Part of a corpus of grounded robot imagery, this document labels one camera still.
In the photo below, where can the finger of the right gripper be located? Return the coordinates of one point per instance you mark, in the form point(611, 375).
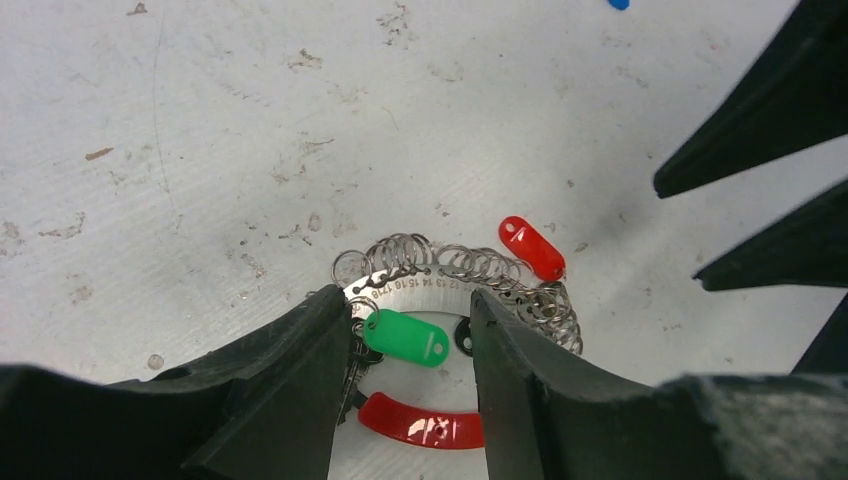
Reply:
point(807, 247)
point(794, 96)

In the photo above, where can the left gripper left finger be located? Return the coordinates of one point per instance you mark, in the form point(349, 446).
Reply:
point(264, 406)

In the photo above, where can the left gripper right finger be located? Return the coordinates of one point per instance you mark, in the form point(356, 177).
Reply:
point(549, 414)

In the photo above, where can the key with green tag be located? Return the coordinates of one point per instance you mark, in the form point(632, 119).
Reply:
point(388, 333)

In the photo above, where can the metal keyring with red handle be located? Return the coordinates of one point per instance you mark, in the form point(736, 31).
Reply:
point(408, 273)

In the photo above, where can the key with black tag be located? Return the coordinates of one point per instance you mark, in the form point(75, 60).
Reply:
point(462, 336)

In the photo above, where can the key with blue tag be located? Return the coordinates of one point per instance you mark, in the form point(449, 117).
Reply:
point(620, 5)

